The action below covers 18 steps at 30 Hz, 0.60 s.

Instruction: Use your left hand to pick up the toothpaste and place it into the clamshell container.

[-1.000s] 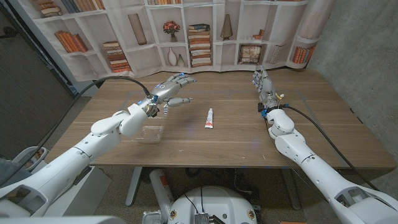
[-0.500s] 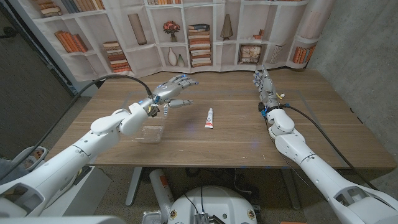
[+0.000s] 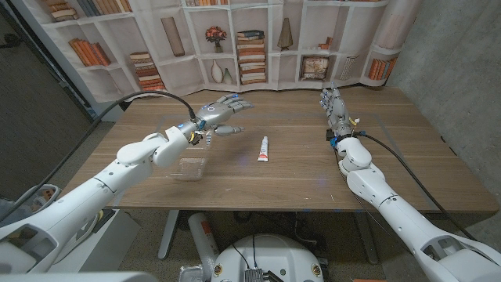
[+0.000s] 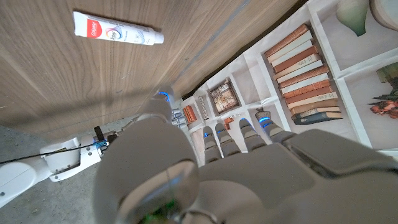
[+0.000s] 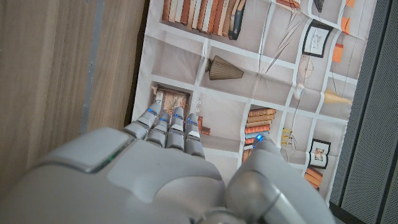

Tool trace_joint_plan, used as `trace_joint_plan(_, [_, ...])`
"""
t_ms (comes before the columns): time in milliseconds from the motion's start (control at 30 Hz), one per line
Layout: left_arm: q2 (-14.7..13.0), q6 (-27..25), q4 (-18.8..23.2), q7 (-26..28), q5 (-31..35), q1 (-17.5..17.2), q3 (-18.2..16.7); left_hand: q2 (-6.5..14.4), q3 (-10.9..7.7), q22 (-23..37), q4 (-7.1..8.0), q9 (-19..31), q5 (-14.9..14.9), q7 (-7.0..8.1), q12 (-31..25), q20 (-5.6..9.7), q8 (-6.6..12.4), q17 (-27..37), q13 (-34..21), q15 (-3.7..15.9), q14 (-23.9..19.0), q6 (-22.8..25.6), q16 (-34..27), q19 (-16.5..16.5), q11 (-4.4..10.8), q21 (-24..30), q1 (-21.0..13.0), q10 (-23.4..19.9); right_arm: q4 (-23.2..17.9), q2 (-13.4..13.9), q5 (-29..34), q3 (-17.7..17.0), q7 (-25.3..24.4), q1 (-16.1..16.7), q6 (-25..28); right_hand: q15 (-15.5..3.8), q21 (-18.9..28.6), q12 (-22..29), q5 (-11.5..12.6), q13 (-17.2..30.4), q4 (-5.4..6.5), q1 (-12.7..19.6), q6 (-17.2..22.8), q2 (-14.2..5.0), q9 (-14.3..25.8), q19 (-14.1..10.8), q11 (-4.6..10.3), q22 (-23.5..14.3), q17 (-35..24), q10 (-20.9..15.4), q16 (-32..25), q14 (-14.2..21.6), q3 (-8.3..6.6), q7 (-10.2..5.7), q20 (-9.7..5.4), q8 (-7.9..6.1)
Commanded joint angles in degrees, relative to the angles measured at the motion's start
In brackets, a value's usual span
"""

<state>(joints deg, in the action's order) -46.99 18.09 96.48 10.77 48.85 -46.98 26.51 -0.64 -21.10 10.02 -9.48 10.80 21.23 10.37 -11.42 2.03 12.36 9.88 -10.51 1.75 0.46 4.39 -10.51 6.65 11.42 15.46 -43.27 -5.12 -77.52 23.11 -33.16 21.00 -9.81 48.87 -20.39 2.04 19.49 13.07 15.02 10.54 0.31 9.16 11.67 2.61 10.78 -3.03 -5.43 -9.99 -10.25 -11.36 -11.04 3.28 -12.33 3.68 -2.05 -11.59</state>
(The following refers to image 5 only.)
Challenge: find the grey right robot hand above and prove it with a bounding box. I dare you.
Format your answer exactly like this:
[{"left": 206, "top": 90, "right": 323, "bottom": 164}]
[{"left": 0, "top": 102, "right": 338, "bottom": 224}]

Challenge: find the printed bookshelf backdrop cloth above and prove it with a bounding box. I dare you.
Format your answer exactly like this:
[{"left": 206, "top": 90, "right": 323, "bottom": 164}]
[{"left": 132, "top": 0, "right": 379, "bottom": 206}]

